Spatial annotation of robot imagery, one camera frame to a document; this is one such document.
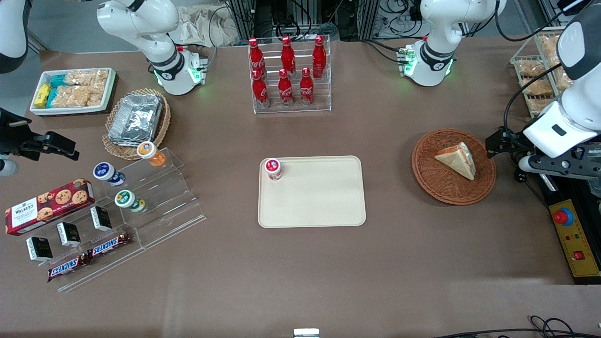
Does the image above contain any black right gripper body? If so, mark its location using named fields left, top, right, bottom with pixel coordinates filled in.
left=0, top=108, right=37, bottom=158

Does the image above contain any triangular sandwich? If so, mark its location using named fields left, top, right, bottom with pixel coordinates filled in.
left=434, top=142, right=477, bottom=181

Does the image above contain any white rectangular snack tray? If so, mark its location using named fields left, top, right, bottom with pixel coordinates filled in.
left=29, top=67, right=117, bottom=117

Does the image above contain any brown round wicker basket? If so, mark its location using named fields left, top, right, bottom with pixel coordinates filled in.
left=411, top=128, right=497, bottom=206

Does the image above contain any silver foil tray stack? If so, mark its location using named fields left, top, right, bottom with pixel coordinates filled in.
left=108, top=93, right=164, bottom=145

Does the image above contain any light tan wicker basket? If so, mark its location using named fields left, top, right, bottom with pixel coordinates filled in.
left=102, top=88, right=171, bottom=161

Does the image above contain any beige plastic tray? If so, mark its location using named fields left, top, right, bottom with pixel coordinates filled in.
left=257, top=155, right=367, bottom=229

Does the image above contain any clear rice cracker pack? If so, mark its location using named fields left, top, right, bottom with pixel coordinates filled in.
left=88, top=84, right=107, bottom=106
left=53, top=85, right=92, bottom=108
left=66, top=69, right=109, bottom=86

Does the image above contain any yellow snack pack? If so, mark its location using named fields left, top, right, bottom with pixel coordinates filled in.
left=34, top=84, right=51, bottom=108

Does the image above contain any blue yogurt cup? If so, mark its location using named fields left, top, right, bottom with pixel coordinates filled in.
left=92, top=162, right=126, bottom=187

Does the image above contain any red Walkers cookie box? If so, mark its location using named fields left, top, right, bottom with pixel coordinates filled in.
left=5, top=178, right=95, bottom=236

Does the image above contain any black countertop appliance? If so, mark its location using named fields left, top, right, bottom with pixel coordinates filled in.
left=535, top=175, right=601, bottom=203

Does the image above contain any small black box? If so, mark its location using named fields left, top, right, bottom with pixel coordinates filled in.
left=56, top=222, right=81, bottom=247
left=90, top=206, right=113, bottom=232
left=26, top=236, right=54, bottom=262

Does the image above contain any green yogurt cup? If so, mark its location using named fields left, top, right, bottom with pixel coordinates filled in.
left=114, top=190, right=146, bottom=213

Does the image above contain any orange yogurt cup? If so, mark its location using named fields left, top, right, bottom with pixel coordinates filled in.
left=137, top=141, right=166, bottom=168

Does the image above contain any Snickers chocolate bar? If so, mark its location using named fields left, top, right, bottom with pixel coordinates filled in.
left=47, top=253, right=92, bottom=283
left=87, top=232, right=132, bottom=260

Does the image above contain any clear acrylic step display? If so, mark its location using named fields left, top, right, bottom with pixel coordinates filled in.
left=56, top=148, right=207, bottom=292

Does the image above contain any yellow emergency stop control box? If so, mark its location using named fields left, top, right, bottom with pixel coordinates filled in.
left=548, top=199, right=601, bottom=285

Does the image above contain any clear acrylic bottle rack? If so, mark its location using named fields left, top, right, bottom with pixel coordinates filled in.
left=248, top=35, right=332, bottom=115

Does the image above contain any beige cloth bag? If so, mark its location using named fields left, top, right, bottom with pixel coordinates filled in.
left=168, top=5, right=241, bottom=47

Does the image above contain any red cola bottle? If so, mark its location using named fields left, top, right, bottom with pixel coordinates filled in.
left=300, top=67, right=315, bottom=107
left=252, top=69, right=270, bottom=109
left=278, top=69, right=294, bottom=108
left=312, top=35, right=327, bottom=79
left=248, top=38, right=265, bottom=78
left=281, top=36, right=296, bottom=76

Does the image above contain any red lid yogurt cup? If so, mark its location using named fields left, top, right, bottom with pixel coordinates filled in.
left=264, top=158, right=283, bottom=181

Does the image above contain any black power cable with plug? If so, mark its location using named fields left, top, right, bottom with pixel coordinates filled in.
left=514, top=170, right=550, bottom=209

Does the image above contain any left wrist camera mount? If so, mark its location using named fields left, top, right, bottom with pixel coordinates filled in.
left=518, top=143, right=601, bottom=180

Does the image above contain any white wire shelf rack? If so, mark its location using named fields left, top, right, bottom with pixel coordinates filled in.
left=510, top=26, right=571, bottom=125

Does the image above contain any black looped cable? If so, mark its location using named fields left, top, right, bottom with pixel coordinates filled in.
left=432, top=315, right=601, bottom=338

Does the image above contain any aluminium equipment frame with cables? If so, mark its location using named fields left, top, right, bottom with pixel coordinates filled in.
left=225, top=0, right=423, bottom=42

